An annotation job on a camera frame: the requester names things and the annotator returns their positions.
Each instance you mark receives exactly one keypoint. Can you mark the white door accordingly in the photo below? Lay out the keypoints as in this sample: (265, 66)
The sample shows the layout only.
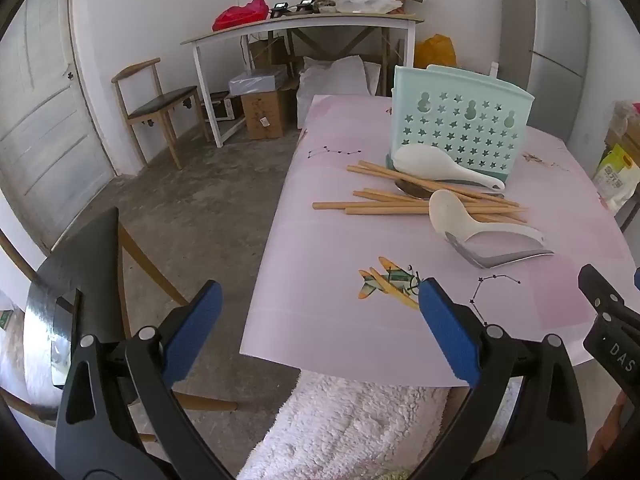
(45, 135)

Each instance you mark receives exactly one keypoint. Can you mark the metal spoon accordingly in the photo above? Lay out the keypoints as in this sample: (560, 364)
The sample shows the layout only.
(412, 189)

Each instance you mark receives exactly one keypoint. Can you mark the silver refrigerator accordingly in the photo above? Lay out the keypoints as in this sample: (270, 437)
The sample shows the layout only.
(555, 35)

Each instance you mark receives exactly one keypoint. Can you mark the flat cardboard sheet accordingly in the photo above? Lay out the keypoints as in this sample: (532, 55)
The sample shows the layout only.
(265, 52)

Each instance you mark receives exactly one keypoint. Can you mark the wooden chair with dark seat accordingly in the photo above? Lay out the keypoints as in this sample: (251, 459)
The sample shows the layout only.
(165, 100)

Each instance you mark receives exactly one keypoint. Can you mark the brown cardboard box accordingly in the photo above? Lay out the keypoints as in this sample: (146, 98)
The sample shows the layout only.
(625, 135)
(265, 115)

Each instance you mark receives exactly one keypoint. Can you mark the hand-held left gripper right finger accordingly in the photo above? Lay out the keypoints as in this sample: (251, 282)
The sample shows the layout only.
(450, 332)

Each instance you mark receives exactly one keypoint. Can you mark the black chair with wooden frame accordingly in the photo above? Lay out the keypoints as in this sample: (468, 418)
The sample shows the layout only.
(75, 270)

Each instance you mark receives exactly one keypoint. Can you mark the black electronic device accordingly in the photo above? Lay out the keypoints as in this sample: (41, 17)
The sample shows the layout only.
(305, 6)
(279, 10)

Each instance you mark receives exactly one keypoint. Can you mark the plastic wrapped grey box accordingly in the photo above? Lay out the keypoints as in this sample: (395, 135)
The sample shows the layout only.
(257, 81)

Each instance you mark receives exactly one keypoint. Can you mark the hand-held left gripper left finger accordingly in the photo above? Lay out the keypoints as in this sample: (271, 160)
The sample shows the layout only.
(195, 332)

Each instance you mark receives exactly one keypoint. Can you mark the white plastic bag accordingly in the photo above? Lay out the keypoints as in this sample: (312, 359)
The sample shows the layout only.
(367, 2)

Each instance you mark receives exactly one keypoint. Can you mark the white sack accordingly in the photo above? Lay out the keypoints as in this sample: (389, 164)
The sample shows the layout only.
(330, 80)

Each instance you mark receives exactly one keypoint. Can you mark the metal spatula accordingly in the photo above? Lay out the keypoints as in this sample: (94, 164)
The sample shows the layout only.
(480, 257)

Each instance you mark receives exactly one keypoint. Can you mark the red plastic bag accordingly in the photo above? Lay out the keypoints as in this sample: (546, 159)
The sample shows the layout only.
(240, 15)

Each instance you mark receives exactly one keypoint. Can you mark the pile of wooden chopsticks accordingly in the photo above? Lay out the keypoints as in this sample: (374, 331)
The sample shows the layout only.
(350, 206)

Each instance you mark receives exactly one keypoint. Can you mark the yellow white rice bag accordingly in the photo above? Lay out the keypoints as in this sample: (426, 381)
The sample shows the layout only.
(617, 180)

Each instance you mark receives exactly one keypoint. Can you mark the white side table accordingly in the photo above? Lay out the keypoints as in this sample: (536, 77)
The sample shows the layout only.
(300, 22)

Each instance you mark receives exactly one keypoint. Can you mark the yellow plastic bag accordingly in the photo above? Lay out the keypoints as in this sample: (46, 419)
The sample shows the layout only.
(435, 52)

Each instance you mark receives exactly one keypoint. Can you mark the mint green utensil holder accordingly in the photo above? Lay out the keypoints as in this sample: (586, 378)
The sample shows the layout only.
(450, 120)

